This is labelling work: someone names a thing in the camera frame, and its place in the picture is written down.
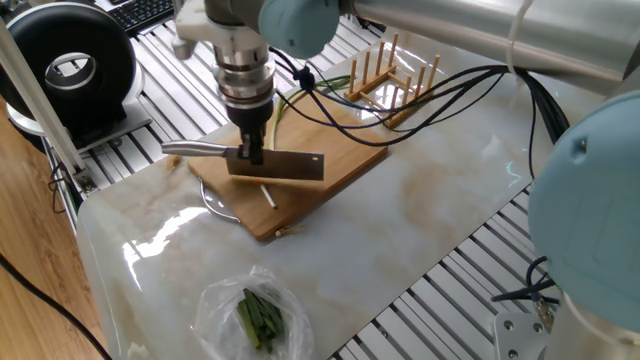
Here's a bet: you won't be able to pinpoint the black ring-shaped fan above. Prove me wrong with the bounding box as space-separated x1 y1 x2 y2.
0 2 139 139

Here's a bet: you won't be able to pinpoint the black cable metal plug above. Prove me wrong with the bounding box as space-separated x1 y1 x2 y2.
492 254 561 334

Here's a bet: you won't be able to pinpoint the steel cleaver knife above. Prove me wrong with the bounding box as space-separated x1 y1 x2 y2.
160 139 326 182

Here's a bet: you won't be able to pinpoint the black floor cable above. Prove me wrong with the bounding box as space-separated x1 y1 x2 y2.
0 252 114 360

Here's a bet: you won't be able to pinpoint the chopped green garlic leaves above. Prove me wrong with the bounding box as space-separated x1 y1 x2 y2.
235 287 286 354

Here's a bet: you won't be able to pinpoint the cut garlic stem piece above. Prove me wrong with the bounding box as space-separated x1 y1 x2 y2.
259 183 279 210

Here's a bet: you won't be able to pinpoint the green garlic stalk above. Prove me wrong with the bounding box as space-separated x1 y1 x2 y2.
268 74 352 151

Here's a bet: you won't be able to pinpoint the aluminium frame post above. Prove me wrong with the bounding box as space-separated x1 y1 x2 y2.
0 19 99 194

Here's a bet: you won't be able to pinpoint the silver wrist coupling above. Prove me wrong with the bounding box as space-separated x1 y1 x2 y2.
212 42 277 109

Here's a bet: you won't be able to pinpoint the black keyboard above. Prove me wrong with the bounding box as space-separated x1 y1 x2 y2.
107 0 176 37

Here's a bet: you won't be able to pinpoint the wooden cutting board metal handle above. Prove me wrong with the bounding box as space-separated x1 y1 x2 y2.
187 92 390 242

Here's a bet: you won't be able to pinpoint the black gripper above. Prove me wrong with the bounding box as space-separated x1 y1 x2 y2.
227 98 274 166

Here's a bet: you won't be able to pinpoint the clear plastic bag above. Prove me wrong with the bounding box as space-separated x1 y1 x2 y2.
193 264 315 360

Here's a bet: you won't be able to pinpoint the wooden peg dish rack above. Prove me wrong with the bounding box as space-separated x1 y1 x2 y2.
343 32 442 129

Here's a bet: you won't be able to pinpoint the black gripper cable bundle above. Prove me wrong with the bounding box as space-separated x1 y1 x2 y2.
268 47 571 181

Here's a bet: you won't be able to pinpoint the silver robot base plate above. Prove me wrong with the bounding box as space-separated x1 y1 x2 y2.
493 312 551 360

